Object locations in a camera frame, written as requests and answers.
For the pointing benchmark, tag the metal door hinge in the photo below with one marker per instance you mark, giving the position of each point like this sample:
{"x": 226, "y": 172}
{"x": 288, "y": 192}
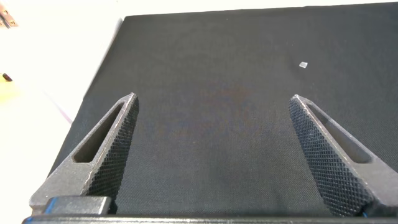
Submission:
{"x": 6, "y": 17}

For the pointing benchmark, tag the black tablecloth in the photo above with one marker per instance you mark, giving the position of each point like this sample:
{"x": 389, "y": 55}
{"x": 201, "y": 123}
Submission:
{"x": 217, "y": 93}

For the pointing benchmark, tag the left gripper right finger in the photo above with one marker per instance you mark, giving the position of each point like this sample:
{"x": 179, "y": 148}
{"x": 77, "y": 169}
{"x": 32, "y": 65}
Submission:
{"x": 335, "y": 174}

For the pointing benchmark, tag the small dark red object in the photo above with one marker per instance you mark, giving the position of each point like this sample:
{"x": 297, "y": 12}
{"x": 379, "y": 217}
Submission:
{"x": 7, "y": 77}

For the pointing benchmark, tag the small grey scrap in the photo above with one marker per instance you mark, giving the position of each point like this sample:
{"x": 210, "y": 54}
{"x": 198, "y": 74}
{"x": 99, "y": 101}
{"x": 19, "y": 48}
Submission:
{"x": 303, "y": 64}

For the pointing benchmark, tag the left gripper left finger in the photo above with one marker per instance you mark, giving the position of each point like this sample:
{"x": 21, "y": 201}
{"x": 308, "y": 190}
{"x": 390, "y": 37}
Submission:
{"x": 68, "y": 177}

